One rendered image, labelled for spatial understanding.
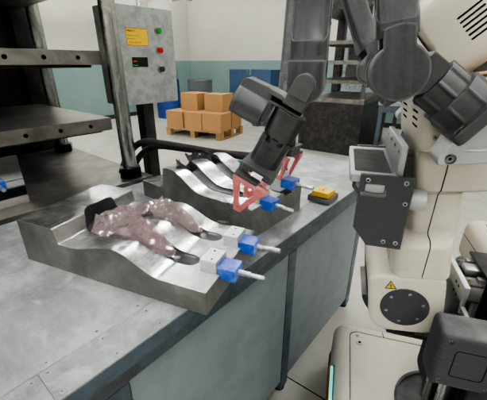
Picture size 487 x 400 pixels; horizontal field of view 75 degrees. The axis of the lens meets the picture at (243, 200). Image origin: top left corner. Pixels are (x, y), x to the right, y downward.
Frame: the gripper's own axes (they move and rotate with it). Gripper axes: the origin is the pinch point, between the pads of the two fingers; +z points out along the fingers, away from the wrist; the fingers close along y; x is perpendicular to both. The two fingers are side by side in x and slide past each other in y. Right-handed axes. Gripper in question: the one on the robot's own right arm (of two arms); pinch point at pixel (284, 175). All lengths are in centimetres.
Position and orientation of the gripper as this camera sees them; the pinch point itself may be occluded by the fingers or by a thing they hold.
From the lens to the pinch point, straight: 96.9
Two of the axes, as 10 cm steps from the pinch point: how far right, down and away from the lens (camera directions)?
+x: 7.8, 2.5, -5.7
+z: -0.1, 9.2, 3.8
